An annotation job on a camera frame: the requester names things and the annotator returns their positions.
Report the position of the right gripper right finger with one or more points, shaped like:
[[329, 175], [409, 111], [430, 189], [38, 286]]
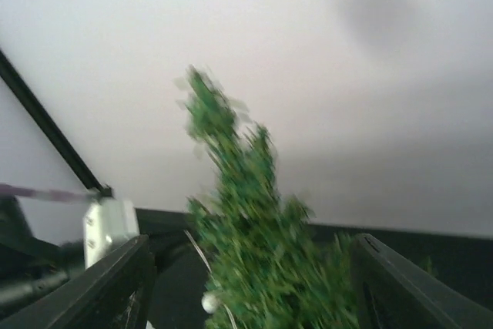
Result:
[[392, 292]]

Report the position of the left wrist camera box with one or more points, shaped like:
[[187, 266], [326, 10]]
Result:
[[108, 224]]

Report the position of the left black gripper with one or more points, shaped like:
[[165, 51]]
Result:
[[32, 268]]

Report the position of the left black frame post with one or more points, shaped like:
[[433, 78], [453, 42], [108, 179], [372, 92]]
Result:
[[47, 125]]

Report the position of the small green christmas tree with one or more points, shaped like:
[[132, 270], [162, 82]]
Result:
[[266, 271]]

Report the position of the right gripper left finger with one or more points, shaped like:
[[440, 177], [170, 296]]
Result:
[[115, 292]]

